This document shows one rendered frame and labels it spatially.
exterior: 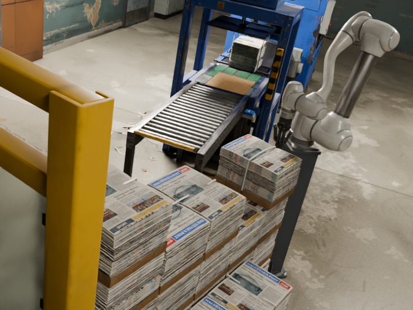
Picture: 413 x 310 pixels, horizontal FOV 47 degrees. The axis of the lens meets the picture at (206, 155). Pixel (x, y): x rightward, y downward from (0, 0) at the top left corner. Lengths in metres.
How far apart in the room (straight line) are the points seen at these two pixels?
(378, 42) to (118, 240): 1.83
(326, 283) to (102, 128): 2.89
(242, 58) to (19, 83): 4.10
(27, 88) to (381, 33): 2.11
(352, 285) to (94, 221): 2.87
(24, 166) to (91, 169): 0.20
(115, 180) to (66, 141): 0.82
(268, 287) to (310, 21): 4.50
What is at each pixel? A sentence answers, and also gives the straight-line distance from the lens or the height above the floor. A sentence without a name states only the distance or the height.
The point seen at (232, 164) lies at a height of 0.99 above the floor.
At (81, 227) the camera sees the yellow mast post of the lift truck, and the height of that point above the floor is 1.58.
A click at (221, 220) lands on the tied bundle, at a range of 2.11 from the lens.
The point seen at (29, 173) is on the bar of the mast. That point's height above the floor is 1.63.
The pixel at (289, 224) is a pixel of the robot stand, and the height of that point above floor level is 0.44.
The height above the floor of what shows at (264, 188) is 0.94.
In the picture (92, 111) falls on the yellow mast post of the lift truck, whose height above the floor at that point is 1.84.
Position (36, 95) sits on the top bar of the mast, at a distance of 1.01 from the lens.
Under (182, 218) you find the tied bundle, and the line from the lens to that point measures 2.00.
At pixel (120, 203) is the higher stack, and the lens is 1.63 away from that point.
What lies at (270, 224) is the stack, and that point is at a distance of 2.74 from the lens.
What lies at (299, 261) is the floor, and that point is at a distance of 3.75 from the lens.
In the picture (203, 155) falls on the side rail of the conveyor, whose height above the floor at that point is 0.80.
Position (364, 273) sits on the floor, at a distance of 3.90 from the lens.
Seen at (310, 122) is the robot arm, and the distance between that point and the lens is 2.91.
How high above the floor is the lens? 2.20
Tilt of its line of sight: 27 degrees down
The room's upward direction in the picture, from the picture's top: 11 degrees clockwise
